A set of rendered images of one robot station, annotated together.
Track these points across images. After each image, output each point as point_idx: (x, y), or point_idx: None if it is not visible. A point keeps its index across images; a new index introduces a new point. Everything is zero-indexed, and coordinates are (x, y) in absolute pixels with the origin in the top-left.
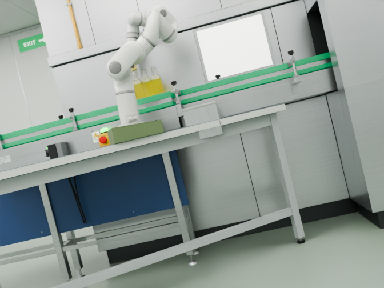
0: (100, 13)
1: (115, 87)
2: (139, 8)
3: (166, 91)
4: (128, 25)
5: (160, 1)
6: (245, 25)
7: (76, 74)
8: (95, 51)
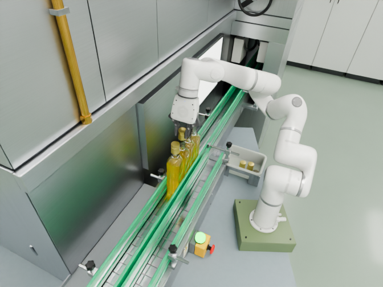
0: (114, 35)
1: (279, 199)
2: (158, 26)
3: (171, 138)
4: (196, 79)
5: (176, 15)
6: (215, 49)
7: (77, 173)
8: (113, 117)
